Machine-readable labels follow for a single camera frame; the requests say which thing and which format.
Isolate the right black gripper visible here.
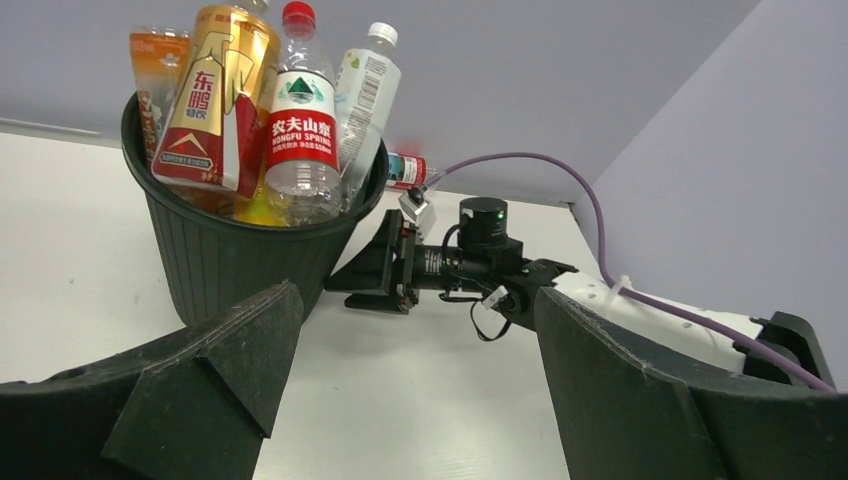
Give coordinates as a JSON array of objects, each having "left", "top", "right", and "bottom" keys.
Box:
[{"left": 324, "top": 209, "right": 461, "bottom": 314}]

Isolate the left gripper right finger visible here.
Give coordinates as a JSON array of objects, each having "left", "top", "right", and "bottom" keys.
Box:
[{"left": 535, "top": 288, "right": 847, "bottom": 479}]

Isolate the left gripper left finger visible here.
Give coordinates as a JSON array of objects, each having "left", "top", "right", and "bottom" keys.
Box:
[{"left": 1, "top": 282, "right": 304, "bottom": 479}]

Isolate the clear bottle red blue label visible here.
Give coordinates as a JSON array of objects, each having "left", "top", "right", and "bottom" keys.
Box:
[{"left": 386, "top": 152, "right": 439, "bottom": 190}]

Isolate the yellow honey pomelo drink bottle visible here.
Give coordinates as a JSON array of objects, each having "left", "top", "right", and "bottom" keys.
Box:
[{"left": 233, "top": 178, "right": 287, "bottom": 227}]

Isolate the black plastic waste bin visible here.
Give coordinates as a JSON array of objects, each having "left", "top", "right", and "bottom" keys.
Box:
[{"left": 120, "top": 95, "right": 389, "bottom": 326}]

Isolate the clear bottle blue white label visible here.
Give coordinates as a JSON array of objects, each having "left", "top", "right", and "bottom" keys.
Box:
[{"left": 335, "top": 22, "right": 402, "bottom": 208}]

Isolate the gold red tea bottle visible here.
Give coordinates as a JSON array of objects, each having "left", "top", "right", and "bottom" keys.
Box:
[{"left": 151, "top": 1, "right": 281, "bottom": 199}]

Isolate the orange drink bottle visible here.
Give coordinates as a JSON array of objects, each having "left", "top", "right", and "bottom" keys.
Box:
[{"left": 129, "top": 26, "right": 191, "bottom": 167}]

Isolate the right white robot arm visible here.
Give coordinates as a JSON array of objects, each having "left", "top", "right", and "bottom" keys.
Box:
[{"left": 325, "top": 197, "right": 832, "bottom": 385}]

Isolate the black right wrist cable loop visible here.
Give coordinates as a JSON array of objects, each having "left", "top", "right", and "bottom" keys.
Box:
[{"left": 440, "top": 291, "right": 515, "bottom": 344}]

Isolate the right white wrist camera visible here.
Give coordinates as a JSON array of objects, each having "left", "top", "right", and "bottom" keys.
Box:
[{"left": 399, "top": 186, "right": 436, "bottom": 239}]

